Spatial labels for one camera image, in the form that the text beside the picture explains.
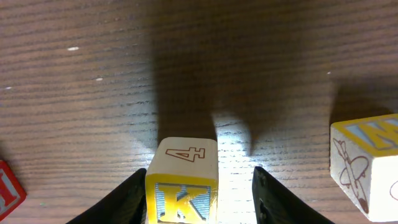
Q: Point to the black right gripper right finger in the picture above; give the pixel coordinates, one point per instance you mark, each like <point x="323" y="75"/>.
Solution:
<point x="276" y="204"/>

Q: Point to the red A block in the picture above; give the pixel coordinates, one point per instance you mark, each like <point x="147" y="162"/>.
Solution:
<point x="12" y="193"/>

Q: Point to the yellow M airplane block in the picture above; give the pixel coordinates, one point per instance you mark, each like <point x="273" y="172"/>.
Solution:
<point x="363" y="162"/>

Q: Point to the yellow K block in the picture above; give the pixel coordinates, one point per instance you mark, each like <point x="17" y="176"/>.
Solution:
<point x="182" y="181"/>

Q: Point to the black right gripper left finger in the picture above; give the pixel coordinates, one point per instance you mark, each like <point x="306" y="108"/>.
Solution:
<point x="125" y="204"/>

